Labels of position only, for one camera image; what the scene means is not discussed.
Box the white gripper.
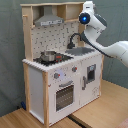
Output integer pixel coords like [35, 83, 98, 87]
[83, 1, 94, 12]

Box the wooden toy kitchen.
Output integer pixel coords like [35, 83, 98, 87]
[22, 2, 102, 127]

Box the grey range hood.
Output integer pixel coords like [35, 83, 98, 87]
[35, 5, 64, 27]

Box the black toy faucet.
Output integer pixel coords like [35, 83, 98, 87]
[67, 33, 82, 49]

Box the black stovetop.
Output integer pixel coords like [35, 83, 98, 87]
[34, 53, 71, 66]

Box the white fridge door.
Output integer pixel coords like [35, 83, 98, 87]
[80, 55, 102, 106]

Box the red right stove knob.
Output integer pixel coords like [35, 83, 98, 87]
[71, 66, 79, 73]

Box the small metal pot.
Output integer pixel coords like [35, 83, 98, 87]
[41, 51, 56, 62]

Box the oven door with window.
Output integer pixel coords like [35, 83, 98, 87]
[55, 80, 74, 112]

